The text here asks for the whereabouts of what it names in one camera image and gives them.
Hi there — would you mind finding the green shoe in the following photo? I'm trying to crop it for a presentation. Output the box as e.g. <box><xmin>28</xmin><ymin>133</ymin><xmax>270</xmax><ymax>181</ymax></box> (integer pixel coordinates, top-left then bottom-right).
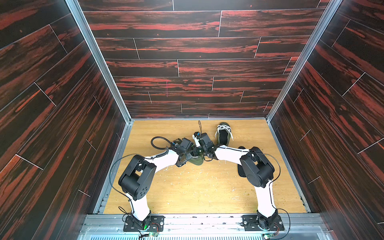
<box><xmin>187</xmin><ymin>154</ymin><xmax>204</xmax><ymax>166</ymax></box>
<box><xmin>215</xmin><ymin>122</ymin><xmax>234</xmax><ymax>146</ymax></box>

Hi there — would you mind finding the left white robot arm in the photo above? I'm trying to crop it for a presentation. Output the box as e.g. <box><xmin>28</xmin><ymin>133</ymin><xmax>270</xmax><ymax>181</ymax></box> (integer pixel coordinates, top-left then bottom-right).
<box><xmin>118</xmin><ymin>138</ymin><xmax>194</xmax><ymax>222</ymax></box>

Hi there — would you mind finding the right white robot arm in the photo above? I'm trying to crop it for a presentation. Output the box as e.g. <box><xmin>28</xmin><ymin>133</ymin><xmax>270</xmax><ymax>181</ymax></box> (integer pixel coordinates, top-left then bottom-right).
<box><xmin>187</xmin><ymin>145</ymin><xmax>278</xmax><ymax>229</ymax></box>

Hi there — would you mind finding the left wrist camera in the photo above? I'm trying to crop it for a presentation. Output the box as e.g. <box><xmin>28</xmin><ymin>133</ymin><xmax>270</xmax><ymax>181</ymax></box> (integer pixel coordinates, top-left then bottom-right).
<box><xmin>180</xmin><ymin>138</ymin><xmax>194</xmax><ymax>152</ymax></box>

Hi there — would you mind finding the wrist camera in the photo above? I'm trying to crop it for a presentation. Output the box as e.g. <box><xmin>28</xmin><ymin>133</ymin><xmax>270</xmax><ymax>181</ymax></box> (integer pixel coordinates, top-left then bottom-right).
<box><xmin>180</xmin><ymin>138</ymin><xmax>194</xmax><ymax>152</ymax></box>
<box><xmin>198</xmin><ymin>133</ymin><xmax>214</xmax><ymax>149</ymax></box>

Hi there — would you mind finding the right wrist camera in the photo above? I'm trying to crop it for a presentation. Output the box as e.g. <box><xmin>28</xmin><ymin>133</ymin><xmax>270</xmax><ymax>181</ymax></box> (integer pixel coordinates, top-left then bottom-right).
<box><xmin>198</xmin><ymin>133</ymin><xmax>214</xmax><ymax>149</ymax></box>

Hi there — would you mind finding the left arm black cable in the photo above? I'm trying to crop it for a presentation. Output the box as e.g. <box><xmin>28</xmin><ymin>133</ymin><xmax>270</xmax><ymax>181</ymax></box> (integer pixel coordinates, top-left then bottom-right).
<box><xmin>150</xmin><ymin>136</ymin><xmax>173</xmax><ymax>151</ymax></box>

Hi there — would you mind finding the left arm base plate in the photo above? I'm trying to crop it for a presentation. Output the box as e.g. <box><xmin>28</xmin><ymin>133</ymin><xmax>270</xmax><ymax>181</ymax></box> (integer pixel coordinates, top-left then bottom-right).
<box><xmin>123</xmin><ymin>215</ymin><xmax>165</xmax><ymax>232</ymax></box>

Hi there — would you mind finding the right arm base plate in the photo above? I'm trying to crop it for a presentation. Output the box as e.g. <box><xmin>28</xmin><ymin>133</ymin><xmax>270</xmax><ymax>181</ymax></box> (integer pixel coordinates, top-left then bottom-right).
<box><xmin>240</xmin><ymin>214</ymin><xmax>285</xmax><ymax>232</ymax></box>

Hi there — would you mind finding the front aluminium frame rail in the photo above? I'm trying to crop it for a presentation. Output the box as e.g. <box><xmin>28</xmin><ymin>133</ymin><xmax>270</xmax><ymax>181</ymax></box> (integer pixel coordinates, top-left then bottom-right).
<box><xmin>78</xmin><ymin>214</ymin><xmax>333</xmax><ymax>240</ymax></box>

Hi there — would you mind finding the left aluminium corner post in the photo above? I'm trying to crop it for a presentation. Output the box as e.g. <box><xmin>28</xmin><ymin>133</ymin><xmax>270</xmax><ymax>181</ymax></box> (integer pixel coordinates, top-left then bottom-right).
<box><xmin>65</xmin><ymin>0</ymin><xmax>132</xmax><ymax>124</ymax></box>

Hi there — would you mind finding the aluminium corner post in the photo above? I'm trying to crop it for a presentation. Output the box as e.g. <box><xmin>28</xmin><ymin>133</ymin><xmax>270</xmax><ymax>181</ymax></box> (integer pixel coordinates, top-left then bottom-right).
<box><xmin>65</xmin><ymin>0</ymin><xmax>132</xmax><ymax>124</ymax></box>
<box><xmin>266</xmin><ymin>0</ymin><xmax>342</xmax><ymax>125</ymax></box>

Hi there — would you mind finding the right aluminium corner post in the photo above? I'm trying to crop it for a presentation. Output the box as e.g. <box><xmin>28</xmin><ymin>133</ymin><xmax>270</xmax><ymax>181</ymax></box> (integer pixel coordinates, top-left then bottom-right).
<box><xmin>266</xmin><ymin>0</ymin><xmax>342</xmax><ymax>125</ymax></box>

